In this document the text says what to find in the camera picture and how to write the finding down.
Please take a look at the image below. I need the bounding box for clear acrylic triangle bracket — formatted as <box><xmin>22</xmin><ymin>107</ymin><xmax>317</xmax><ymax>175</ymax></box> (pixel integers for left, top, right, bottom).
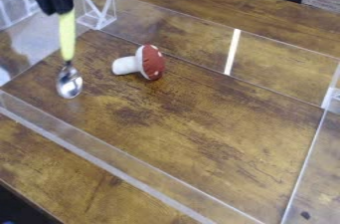
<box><xmin>74</xmin><ymin>0</ymin><xmax>117</xmax><ymax>30</ymax></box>

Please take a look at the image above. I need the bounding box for red and white toy mushroom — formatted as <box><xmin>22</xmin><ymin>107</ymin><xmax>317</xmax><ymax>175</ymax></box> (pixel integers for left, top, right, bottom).
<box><xmin>112</xmin><ymin>45</ymin><xmax>165</xmax><ymax>81</ymax></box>

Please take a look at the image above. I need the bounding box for green handled metal spoon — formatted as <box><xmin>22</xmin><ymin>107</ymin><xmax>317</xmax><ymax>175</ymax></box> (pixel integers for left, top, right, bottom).
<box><xmin>56</xmin><ymin>11</ymin><xmax>84</xmax><ymax>99</ymax></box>

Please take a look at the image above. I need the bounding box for clear acrylic enclosure wall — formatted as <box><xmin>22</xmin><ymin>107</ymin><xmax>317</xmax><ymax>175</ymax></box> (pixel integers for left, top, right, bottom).
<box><xmin>0</xmin><ymin>0</ymin><xmax>340</xmax><ymax>224</ymax></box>

